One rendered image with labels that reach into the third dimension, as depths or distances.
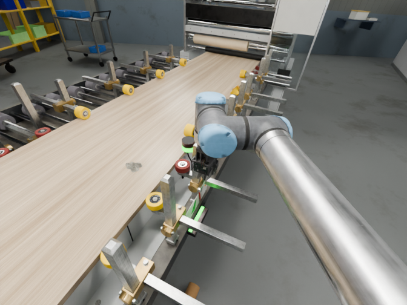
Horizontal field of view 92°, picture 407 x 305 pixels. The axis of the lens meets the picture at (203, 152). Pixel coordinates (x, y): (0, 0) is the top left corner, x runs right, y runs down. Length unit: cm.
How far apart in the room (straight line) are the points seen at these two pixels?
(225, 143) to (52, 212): 77
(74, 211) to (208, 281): 109
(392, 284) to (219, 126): 36
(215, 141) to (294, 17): 253
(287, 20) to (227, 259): 260
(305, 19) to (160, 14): 571
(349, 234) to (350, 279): 5
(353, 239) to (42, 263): 85
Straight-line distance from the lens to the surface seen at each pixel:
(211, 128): 46
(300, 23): 290
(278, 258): 188
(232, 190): 100
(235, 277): 173
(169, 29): 791
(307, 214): 35
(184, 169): 102
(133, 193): 95
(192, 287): 160
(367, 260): 31
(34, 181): 119
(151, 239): 113
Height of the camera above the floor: 162
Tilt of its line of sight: 40 degrees down
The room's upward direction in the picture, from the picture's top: 4 degrees clockwise
